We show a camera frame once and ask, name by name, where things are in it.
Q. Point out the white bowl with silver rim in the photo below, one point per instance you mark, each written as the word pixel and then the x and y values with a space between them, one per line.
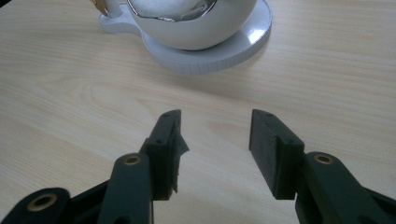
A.
pixel 193 34

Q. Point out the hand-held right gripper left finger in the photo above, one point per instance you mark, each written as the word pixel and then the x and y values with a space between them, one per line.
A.
pixel 134 186

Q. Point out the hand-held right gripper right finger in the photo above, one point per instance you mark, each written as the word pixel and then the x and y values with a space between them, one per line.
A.
pixel 280 161

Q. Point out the white stand with post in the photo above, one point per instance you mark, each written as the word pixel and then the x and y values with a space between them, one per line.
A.
pixel 218 59

